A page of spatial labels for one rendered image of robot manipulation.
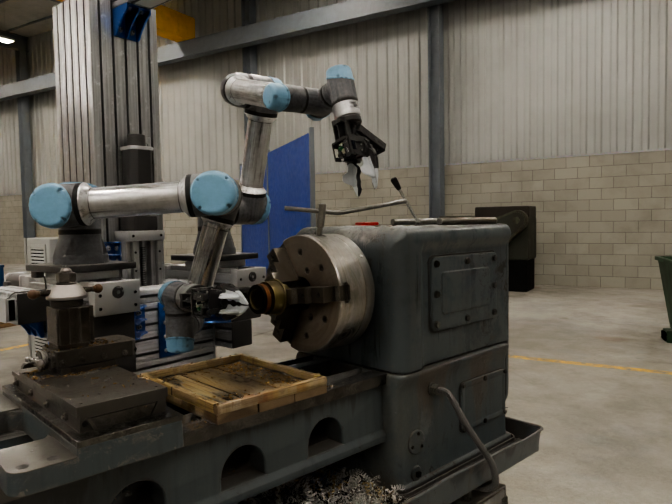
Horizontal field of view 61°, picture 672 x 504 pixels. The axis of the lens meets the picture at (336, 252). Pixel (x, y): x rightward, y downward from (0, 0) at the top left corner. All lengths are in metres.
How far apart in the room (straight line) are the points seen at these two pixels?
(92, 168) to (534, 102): 10.44
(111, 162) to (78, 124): 0.17
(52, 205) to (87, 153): 0.46
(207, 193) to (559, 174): 10.30
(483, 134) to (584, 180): 2.14
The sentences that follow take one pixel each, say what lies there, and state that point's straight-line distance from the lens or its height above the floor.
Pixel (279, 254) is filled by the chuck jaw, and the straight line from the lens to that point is 1.54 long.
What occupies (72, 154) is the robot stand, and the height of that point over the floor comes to 1.51.
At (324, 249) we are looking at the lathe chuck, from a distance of 1.44.
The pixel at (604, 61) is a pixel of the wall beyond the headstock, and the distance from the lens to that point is 11.80.
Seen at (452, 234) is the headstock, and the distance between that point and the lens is 1.66.
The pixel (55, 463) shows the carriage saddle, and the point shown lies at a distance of 1.04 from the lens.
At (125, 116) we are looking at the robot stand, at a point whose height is 1.64.
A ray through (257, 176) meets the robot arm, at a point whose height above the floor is 1.44.
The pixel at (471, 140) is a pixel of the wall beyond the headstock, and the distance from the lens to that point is 12.06.
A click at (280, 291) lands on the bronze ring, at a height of 1.10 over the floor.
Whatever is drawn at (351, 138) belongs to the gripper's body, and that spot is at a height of 1.49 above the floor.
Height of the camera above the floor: 1.27
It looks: 3 degrees down
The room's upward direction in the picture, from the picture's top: 1 degrees counter-clockwise
